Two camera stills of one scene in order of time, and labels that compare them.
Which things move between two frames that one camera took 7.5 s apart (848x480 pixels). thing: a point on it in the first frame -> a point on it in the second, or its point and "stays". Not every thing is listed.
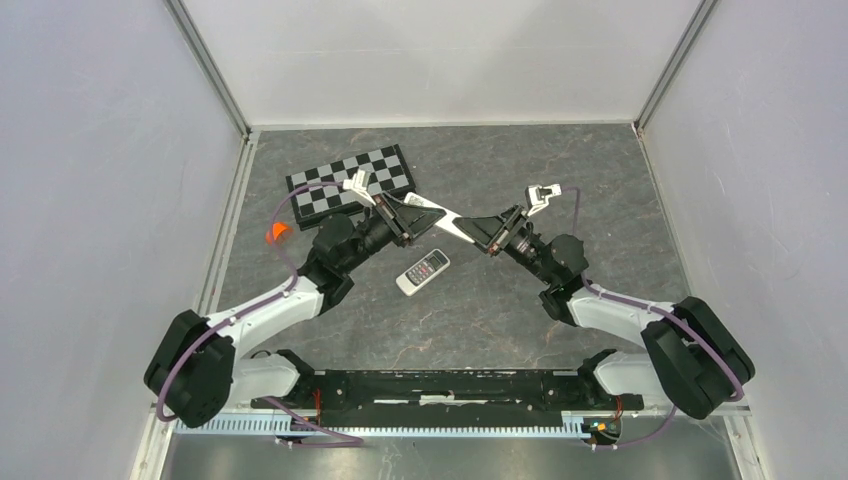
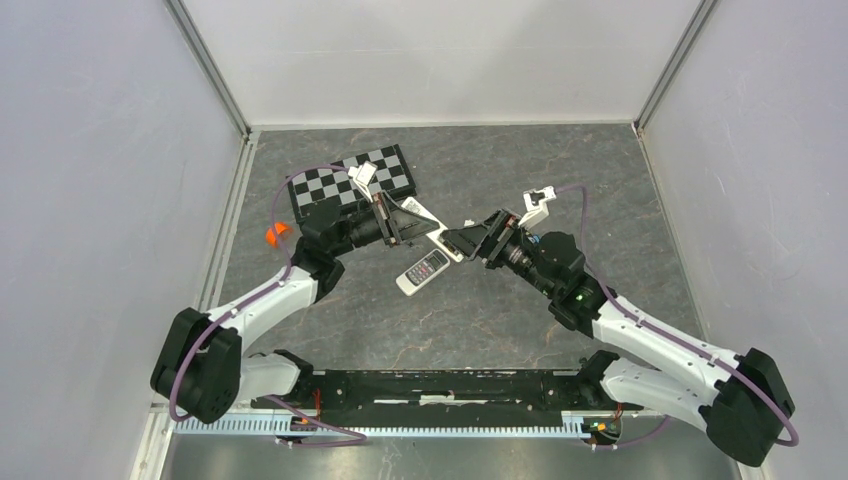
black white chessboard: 319,191 stays
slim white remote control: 446,222 -> 410,202
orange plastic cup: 277,229 stays
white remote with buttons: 437,261 stays
